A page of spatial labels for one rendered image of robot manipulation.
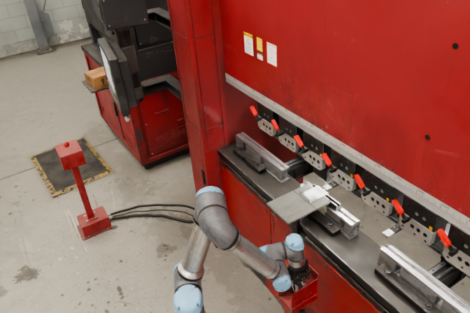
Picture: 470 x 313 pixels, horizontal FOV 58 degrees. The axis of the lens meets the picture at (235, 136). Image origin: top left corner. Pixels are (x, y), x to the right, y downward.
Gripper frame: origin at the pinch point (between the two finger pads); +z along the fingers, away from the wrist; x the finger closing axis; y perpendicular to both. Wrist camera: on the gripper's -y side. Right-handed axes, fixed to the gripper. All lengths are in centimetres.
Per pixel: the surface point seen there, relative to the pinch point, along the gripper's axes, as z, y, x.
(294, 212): -25.1, 18.3, 20.4
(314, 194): -23.9, 34.4, 24.4
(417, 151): -78, 39, -27
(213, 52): -78, 35, 110
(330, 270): 1.2, 21.3, -0.7
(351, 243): -11.2, 33.4, -2.4
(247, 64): -76, 40, 83
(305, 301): 3.2, 1.5, -4.8
